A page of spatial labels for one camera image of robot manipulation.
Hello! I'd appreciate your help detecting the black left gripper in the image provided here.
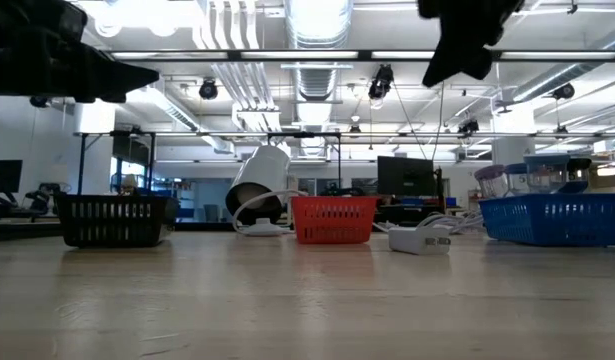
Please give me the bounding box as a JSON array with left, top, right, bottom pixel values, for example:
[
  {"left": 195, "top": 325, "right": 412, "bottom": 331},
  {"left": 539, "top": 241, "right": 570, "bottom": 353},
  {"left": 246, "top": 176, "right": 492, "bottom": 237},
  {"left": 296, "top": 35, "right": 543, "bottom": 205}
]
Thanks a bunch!
[{"left": 14, "top": 0, "right": 161, "bottom": 105}]

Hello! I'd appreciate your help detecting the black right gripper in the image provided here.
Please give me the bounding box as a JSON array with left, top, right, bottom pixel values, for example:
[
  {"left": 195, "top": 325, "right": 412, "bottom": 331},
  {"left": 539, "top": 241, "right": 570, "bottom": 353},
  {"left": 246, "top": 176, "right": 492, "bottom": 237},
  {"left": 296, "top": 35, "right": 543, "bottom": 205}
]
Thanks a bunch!
[{"left": 417, "top": 0, "right": 526, "bottom": 89}]

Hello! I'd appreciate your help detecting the purple hourglass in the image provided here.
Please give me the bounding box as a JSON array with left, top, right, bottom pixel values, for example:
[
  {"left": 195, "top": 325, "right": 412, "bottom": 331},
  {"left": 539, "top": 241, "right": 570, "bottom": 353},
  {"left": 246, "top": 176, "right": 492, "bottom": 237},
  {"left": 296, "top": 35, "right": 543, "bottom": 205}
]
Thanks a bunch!
[{"left": 475, "top": 164, "right": 510, "bottom": 199}]

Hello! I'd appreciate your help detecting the white cube wall charger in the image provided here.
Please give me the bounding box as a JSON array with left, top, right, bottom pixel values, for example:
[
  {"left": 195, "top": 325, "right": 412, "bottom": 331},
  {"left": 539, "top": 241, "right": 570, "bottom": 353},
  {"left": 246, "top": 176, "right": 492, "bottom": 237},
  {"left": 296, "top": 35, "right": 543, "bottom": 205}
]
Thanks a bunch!
[{"left": 388, "top": 225, "right": 452, "bottom": 256}]

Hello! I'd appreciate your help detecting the black computer monitor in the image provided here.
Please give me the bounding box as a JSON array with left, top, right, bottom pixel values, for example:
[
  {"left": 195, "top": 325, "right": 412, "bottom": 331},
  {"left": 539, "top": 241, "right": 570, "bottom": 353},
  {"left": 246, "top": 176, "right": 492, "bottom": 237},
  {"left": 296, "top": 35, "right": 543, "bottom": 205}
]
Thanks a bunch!
[
  {"left": 0, "top": 159, "right": 24, "bottom": 194},
  {"left": 376, "top": 155, "right": 436, "bottom": 197}
]

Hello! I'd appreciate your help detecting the black plastic basket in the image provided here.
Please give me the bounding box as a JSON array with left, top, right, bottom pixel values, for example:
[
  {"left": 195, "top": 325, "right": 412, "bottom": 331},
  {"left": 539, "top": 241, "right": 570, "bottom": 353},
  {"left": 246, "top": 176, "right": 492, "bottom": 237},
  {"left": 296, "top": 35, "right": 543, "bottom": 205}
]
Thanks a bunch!
[{"left": 54, "top": 193, "right": 181, "bottom": 249}]

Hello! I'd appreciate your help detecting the white desk lamp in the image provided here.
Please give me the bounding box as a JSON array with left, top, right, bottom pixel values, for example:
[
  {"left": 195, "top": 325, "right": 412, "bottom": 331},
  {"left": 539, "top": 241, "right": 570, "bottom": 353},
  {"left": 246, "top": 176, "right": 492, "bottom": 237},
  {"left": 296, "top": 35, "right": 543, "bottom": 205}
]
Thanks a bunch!
[{"left": 224, "top": 144, "right": 294, "bottom": 225}]

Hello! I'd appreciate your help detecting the blue plastic basket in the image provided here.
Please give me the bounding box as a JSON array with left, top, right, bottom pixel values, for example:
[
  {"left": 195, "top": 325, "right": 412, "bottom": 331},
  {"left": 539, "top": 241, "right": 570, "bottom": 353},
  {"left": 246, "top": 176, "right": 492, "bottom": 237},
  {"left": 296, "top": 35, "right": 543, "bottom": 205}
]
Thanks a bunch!
[{"left": 479, "top": 192, "right": 615, "bottom": 248}]

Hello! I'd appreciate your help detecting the red plastic basket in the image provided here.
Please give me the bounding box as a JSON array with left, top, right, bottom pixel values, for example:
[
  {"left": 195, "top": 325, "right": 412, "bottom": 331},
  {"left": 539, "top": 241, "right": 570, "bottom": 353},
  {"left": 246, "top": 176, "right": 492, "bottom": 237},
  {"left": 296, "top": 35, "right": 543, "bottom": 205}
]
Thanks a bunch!
[{"left": 290, "top": 195, "right": 379, "bottom": 245}]

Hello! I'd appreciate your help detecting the black background frame structure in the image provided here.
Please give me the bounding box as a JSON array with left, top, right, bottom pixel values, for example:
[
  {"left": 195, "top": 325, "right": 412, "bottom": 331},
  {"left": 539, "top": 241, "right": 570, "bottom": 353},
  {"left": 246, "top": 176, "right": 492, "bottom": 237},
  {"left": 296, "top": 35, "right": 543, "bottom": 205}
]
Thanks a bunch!
[{"left": 75, "top": 129, "right": 344, "bottom": 197}]

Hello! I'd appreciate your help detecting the black overhead frame bar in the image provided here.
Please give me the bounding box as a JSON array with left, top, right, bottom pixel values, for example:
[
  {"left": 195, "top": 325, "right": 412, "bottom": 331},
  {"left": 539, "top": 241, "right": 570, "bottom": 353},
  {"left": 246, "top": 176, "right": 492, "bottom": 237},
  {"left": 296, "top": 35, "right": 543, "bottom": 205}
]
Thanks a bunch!
[{"left": 106, "top": 48, "right": 615, "bottom": 63}]

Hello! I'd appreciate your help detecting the white round cable switch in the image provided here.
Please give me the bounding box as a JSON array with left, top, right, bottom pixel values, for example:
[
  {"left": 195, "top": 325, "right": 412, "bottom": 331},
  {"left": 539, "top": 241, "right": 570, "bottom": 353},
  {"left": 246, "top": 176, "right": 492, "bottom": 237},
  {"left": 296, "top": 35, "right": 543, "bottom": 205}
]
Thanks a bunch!
[{"left": 235, "top": 222, "right": 289, "bottom": 238}]

